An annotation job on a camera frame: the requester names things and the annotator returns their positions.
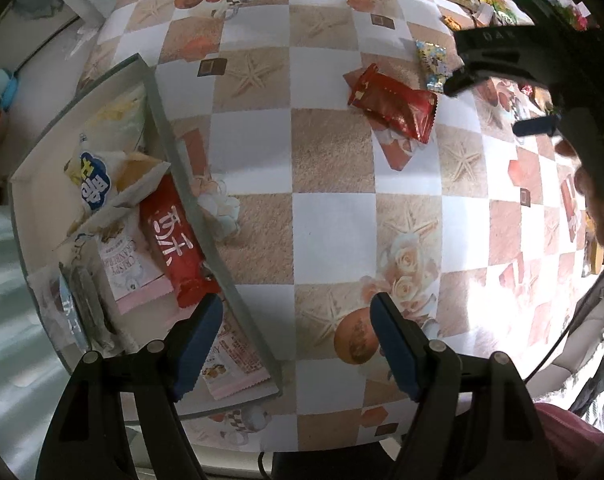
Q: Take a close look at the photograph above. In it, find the pink clothing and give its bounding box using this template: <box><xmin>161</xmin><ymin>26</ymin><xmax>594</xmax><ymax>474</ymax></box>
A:
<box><xmin>532</xmin><ymin>402</ymin><xmax>604</xmax><ymax>480</ymax></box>

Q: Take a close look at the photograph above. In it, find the checkered printed tablecloth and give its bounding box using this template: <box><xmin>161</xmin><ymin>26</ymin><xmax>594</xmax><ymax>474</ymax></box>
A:
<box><xmin>74</xmin><ymin>0</ymin><xmax>604</xmax><ymax>456</ymax></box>

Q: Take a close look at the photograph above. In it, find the pale yellow snack packet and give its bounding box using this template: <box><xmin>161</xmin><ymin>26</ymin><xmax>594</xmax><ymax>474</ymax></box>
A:
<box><xmin>82</xmin><ymin>87</ymin><xmax>148</xmax><ymax>133</ymax></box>

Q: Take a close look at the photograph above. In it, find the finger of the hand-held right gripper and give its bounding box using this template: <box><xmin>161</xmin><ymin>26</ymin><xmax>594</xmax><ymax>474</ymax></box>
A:
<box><xmin>513</xmin><ymin>116</ymin><xmax>561</xmax><ymax>137</ymax></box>
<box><xmin>443</xmin><ymin>26</ymin><xmax>552</xmax><ymax>97</ymax></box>

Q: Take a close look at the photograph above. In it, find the blue white snack packet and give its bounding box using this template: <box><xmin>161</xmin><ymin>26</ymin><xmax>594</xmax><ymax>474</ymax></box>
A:
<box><xmin>64</xmin><ymin>149</ymin><xmax>128</xmax><ymax>216</ymax></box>

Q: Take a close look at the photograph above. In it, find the person's right hand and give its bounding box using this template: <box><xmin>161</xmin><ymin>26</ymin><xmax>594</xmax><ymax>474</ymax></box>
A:
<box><xmin>554</xmin><ymin>137</ymin><xmax>604</xmax><ymax>253</ymax></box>

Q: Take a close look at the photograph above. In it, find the white tan snack bag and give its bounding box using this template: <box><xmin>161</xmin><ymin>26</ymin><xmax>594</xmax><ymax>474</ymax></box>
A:
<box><xmin>52</xmin><ymin>152</ymin><xmax>173</xmax><ymax>253</ymax></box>

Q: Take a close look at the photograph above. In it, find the red snack bar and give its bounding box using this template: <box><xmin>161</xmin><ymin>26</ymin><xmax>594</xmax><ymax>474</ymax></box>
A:
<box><xmin>139</xmin><ymin>176</ymin><xmax>221</xmax><ymax>309</ymax></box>

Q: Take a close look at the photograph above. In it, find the colourful patterned snack packet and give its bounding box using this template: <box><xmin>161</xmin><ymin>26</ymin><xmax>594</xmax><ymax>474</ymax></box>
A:
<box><xmin>415</xmin><ymin>40</ymin><xmax>453</xmax><ymax>93</ymax></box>

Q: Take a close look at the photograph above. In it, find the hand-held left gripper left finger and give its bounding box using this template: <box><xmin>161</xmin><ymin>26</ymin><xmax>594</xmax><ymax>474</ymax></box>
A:
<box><xmin>34</xmin><ymin>292</ymin><xmax>225</xmax><ymax>480</ymax></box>

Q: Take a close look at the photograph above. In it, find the black cable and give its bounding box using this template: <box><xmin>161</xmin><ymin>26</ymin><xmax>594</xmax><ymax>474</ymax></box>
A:
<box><xmin>526</xmin><ymin>260</ymin><xmax>604</xmax><ymax>386</ymax></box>

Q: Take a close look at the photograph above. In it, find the pink white snack packet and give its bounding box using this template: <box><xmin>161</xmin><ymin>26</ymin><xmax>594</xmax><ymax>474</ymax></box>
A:
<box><xmin>94</xmin><ymin>210</ymin><xmax>175</xmax><ymax>316</ymax></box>
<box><xmin>202</xmin><ymin>305</ymin><xmax>275</xmax><ymax>401</ymax></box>

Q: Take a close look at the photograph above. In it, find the blue plastic container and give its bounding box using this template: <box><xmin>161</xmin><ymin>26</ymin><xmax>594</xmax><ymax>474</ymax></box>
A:
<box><xmin>0</xmin><ymin>67</ymin><xmax>20</xmax><ymax>111</ymax></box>

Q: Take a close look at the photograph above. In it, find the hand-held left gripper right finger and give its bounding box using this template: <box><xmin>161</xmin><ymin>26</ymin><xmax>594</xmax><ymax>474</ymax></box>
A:
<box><xmin>369</xmin><ymin>291</ymin><xmax>562</xmax><ymax>480</ymax></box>

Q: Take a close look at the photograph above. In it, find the red snack packet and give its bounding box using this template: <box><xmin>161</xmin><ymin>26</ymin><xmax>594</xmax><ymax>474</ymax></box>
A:
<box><xmin>343</xmin><ymin>63</ymin><xmax>439</xmax><ymax>145</ymax></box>

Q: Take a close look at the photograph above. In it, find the pile of mixed snacks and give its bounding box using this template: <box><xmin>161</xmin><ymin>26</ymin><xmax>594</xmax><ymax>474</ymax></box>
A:
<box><xmin>414</xmin><ymin>0</ymin><xmax>597</xmax><ymax>31</ymax></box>

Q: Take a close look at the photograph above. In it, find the grey snack packet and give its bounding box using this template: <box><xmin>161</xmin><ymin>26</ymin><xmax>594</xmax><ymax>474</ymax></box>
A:
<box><xmin>57</xmin><ymin>260</ymin><xmax>118</xmax><ymax>353</ymax></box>

